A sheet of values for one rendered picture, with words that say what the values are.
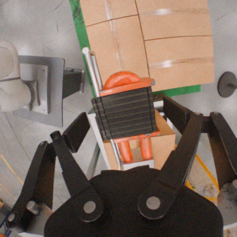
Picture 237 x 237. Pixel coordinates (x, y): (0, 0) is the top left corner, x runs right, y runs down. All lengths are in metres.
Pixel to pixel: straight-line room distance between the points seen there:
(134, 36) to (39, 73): 0.70
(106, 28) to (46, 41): 1.04
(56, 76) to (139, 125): 0.71
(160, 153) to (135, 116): 0.55
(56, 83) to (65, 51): 0.87
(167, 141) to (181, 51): 0.70
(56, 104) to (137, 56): 0.68
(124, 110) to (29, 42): 1.90
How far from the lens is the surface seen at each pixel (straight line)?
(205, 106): 1.96
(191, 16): 1.13
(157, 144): 0.65
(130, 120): 0.16
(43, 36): 1.84
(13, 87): 0.76
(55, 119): 0.91
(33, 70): 0.88
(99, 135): 1.03
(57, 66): 0.80
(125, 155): 0.21
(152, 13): 1.02
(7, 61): 0.74
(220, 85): 2.01
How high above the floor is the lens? 1.44
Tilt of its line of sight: 66 degrees down
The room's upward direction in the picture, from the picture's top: 176 degrees counter-clockwise
